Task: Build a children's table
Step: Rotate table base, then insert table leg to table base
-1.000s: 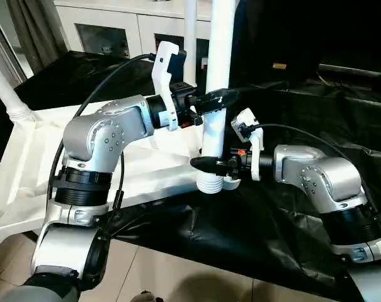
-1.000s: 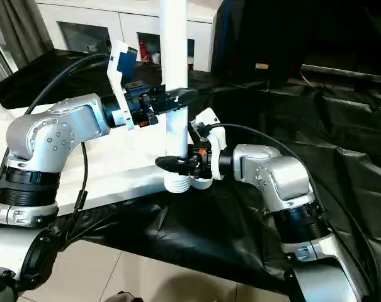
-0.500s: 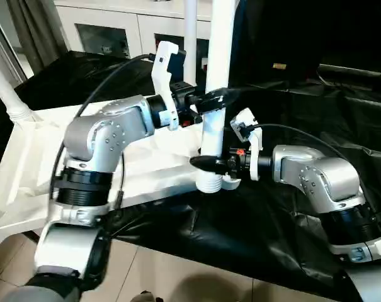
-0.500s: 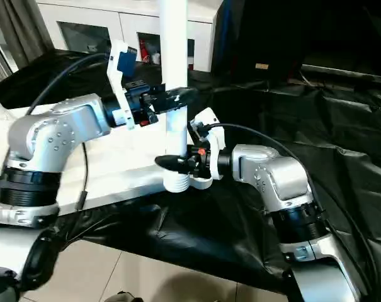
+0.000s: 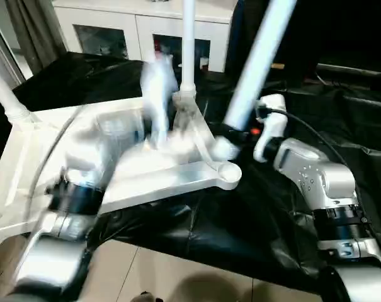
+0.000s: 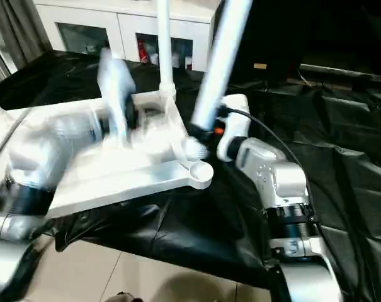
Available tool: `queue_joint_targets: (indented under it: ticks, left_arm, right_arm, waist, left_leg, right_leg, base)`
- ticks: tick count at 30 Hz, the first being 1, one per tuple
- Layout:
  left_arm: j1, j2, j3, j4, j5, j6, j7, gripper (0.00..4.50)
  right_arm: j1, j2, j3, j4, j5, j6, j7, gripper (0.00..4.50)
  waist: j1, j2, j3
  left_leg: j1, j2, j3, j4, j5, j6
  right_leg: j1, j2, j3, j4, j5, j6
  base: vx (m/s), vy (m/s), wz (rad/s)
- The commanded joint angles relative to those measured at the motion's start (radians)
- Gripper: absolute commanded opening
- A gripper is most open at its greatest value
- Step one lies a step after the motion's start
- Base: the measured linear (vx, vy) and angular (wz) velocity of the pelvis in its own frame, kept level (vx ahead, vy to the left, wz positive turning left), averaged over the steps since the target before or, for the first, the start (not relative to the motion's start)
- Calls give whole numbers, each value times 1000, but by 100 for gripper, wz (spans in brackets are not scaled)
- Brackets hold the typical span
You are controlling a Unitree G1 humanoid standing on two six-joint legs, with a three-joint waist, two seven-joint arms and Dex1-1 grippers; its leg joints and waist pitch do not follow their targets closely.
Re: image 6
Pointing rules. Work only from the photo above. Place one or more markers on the white plastic table top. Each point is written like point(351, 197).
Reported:
point(114, 176)

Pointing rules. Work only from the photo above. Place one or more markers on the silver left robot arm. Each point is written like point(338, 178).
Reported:
point(36, 151)

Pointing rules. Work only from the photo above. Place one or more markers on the red bottle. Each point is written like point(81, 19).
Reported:
point(142, 52)

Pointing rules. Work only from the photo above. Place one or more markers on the black cabinet with gold label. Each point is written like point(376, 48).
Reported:
point(262, 37)

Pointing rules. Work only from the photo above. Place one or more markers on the white sideboard cabinet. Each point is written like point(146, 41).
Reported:
point(99, 15)

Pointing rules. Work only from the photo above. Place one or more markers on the black mat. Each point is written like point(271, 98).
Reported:
point(335, 188)

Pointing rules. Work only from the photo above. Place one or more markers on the grey brown curtain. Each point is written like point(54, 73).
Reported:
point(17, 31)

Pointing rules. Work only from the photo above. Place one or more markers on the dark metal bar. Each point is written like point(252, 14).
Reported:
point(350, 73)

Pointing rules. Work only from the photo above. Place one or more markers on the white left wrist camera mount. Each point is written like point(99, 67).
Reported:
point(114, 85)

